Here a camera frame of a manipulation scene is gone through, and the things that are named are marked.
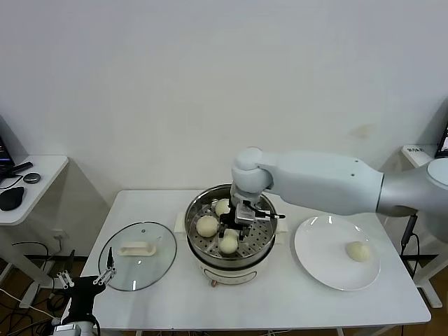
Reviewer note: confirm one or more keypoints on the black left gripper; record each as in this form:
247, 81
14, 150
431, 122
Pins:
82, 288

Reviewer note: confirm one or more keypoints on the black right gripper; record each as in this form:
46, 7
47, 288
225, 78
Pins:
229, 220

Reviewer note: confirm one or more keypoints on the white steamed baozi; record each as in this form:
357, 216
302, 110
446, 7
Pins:
221, 207
228, 245
357, 251
206, 225

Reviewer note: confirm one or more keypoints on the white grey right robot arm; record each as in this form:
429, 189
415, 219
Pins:
315, 182

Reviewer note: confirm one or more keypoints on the perforated steel steamer basket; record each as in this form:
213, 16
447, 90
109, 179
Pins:
259, 238

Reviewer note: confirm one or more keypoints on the cream electric cooker pot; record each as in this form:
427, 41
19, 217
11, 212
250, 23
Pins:
227, 273

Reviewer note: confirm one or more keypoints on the large white plate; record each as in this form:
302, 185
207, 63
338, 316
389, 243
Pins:
315, 245

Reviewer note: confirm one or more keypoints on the white side desk with mouse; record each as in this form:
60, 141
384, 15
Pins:
42, 182

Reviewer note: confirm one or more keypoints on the black computer mouse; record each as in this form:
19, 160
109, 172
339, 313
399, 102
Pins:
12, 199

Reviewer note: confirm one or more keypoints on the round grey disc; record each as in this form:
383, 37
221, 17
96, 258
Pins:
33, 178

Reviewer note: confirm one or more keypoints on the black stick-shaped device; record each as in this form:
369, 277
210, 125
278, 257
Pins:
22, 167

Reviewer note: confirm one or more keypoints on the dark laptop with purple screen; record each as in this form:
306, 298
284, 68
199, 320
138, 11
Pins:
4, 154

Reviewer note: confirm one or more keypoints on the white side desk with label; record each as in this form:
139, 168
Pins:
425, 280

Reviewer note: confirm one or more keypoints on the small printed desk label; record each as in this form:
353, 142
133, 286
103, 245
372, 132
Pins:
414, 150

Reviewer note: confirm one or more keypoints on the black laptop with lit screen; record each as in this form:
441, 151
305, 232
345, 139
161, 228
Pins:
442, 140

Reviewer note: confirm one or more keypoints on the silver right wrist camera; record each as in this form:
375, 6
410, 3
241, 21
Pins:
244, 214

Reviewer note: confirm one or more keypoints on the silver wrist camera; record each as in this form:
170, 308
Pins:
66, 329
244, 214

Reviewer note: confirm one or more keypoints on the white wall outlet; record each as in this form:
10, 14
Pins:
58, 235

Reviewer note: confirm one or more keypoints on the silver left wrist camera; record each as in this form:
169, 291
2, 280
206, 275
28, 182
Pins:
66, 329

